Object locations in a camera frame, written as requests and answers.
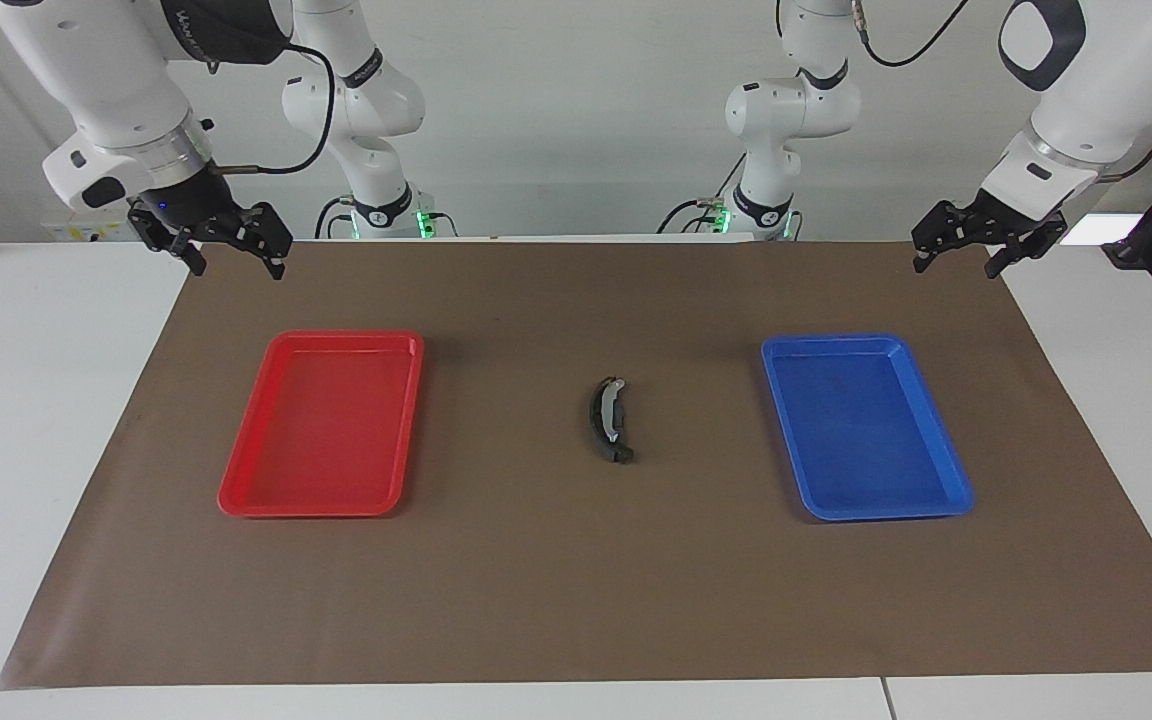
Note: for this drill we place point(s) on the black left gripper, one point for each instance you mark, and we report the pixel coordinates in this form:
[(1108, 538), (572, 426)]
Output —
[(996, 225)]

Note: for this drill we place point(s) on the dark grey brake pad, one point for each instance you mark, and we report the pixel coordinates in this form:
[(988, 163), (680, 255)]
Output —
[(622, 457)]

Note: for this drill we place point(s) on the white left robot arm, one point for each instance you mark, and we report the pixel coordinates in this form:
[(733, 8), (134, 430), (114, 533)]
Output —
[(1096, 90)]

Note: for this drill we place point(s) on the brown table mat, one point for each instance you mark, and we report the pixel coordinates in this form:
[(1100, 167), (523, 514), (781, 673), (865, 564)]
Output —
[(576, 580)]

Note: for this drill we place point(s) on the white wall socket box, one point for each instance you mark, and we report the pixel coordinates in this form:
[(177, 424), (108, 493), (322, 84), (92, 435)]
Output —
[(61, 232)]

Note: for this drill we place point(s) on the red plastic tray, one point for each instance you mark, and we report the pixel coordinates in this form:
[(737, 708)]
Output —
[(326, 430)]

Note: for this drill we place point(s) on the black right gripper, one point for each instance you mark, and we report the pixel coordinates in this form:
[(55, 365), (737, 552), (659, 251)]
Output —
[(206, 215)]

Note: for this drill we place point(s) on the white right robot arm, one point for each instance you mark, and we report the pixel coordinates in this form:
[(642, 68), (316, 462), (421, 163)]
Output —
[(106, 80)]

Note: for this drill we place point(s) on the blue plastic tray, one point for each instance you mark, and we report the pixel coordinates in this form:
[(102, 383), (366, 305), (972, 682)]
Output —
[(866, 430)]

